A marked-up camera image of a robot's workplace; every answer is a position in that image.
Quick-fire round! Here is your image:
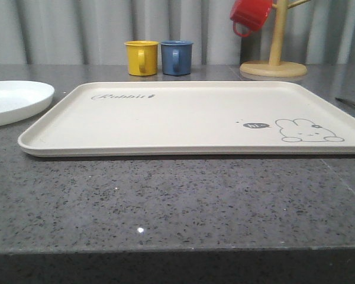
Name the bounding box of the white round plate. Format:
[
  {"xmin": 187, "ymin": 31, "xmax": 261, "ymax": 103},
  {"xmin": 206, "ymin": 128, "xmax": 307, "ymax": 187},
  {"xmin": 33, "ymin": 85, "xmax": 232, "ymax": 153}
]
[{"xmin": 0, "ymin": 80, "xmax": 54, "ymax": 126}]

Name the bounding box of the silver metal chopstick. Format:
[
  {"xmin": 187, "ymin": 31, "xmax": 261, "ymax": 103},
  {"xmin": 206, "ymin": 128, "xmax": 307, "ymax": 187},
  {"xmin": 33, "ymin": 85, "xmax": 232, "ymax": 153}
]
[{"xmin": 335, "ymin": 97, "xmax": 355, "ymax": 108}]

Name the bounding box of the cream rabbit serving tray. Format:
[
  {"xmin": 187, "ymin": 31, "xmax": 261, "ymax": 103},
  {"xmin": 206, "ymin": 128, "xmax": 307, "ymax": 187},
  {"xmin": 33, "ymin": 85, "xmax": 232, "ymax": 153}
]
[{"xmin": 18, "ymin": 81, "xmax": 355, "ymax": 157}]

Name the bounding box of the blue mug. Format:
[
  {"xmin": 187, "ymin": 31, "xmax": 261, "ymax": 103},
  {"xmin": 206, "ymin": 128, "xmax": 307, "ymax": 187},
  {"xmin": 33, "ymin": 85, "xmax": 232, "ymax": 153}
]
[{"xmin": 160, "ymin": 40, "xmax": 193, "ymax": 76}]

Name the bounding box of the yellow mug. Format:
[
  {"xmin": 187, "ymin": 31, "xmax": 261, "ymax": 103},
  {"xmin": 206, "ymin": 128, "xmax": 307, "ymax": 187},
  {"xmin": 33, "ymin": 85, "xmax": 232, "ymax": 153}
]
[{"xmin": 124, "ymin": 40, "xmax": 159, "ymax": 76}]

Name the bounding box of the wooden mug tree stand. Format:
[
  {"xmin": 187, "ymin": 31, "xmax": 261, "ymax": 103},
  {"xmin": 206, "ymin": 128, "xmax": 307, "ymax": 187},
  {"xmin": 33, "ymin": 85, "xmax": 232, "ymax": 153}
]
[{"xmin": 240, "ymin": 0, "xmax": 309, "ymax": 78}]

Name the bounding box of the red mug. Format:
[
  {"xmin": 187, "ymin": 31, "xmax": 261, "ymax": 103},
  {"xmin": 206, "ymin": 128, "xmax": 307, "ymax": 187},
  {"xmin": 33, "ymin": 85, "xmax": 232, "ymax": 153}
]
[{"xmin": 230, "ymin": 0, "xmax": 273, "ymax": 37}]

